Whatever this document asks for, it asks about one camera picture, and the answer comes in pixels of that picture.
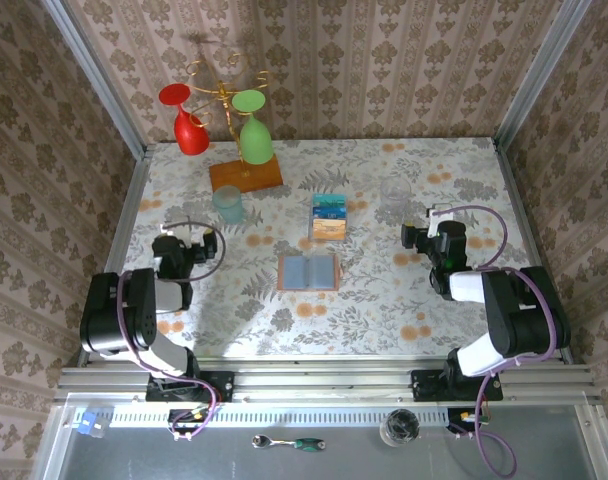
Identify gold credit card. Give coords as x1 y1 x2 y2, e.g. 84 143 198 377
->
313 219 346 240

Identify clear glass tumbler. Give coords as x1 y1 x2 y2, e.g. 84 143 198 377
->
380 175 413 209

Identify floral patterned tablecloth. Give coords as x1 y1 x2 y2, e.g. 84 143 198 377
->
99 137 559 359

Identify red wine glass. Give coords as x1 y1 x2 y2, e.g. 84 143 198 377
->
158 83 211 157

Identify green wine glass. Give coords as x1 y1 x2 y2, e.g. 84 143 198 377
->
231 89 275 166

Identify black power connector block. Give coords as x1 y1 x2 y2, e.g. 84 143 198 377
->
167 408 209 435
446 408 485 435

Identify clear glass jar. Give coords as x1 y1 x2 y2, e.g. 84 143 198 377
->
379 408 421 448

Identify blue white plastic connector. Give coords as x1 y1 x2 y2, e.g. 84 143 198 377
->
75 409 110 440

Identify grey metal bench plate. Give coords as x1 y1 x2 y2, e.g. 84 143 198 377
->
31 392 608 480

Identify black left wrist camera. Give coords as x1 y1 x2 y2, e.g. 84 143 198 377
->
192 229 220 262

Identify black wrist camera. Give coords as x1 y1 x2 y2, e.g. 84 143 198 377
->
192 229 220 262
401 223 432 250

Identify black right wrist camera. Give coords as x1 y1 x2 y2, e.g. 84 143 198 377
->
401 223 432 250

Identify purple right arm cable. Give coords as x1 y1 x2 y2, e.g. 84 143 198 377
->
431 204 558 476

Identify aluminium frame side rail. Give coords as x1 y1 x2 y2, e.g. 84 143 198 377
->
492 138 576 365
77 143 151 367

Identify gold wire rack wooden base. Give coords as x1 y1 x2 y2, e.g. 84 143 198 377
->
185 52 284 194

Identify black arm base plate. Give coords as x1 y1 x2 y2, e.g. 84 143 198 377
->
146 368 235 404
410 367 504 403

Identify aluminium frame cross rail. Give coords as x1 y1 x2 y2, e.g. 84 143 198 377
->
53 355 604 404

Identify aluminium frame post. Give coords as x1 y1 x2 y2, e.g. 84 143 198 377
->
40 0 151 160
492 0 594 147

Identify white slotted cable duct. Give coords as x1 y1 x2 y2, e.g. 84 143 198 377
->
73 405 480 429

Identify ratchet wrench green handle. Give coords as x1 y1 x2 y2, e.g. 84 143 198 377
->
251 434 327 451

